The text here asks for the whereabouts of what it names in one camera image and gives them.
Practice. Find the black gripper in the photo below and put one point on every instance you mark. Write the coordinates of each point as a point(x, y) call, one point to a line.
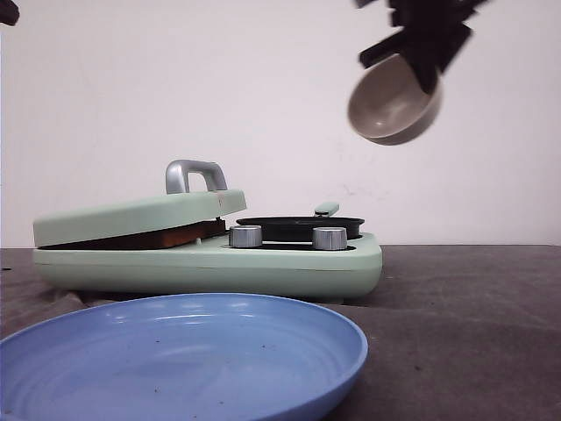
point(9, 12)
point(428, 54)

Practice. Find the beige ribbed bowl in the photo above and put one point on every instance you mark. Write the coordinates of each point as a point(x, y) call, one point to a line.
point(389, 107)

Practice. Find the mint green hinged lid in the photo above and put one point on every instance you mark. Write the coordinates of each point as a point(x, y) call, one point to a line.
point(196, 191)

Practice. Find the white bread slice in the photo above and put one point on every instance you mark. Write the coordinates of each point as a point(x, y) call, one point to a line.
point(161, 239)

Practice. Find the mint green breakfast maker base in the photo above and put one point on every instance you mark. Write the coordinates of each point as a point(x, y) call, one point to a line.
point(279, 269)

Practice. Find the right silver control knob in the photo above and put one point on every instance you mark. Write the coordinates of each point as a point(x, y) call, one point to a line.
point(329, 238)

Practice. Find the silver control knob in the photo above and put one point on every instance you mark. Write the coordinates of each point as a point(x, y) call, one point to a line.
point(245, 236)
point(329, 238)

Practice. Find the black round frying pan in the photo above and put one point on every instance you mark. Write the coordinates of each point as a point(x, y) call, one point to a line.
point(300, 228)

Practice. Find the left silver control knob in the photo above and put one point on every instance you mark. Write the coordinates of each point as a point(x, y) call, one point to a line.
point(245, 236)

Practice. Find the blue round plate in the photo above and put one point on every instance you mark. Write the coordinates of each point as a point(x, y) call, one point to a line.
point(187, 357)

